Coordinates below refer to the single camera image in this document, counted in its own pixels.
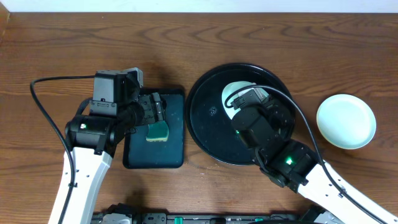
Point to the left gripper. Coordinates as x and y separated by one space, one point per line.
156 108

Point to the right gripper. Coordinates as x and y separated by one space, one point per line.
277 110

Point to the green yellow sponge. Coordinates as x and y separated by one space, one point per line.
157 132

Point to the light green plate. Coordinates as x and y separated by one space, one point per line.
232 87
346 121

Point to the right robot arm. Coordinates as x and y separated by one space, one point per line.
304 171

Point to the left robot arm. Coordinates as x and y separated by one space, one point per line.
91 140

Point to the black rectangular tray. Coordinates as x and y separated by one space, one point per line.
174 149

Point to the black round tray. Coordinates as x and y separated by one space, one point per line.
207 121

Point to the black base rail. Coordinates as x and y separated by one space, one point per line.
122 213

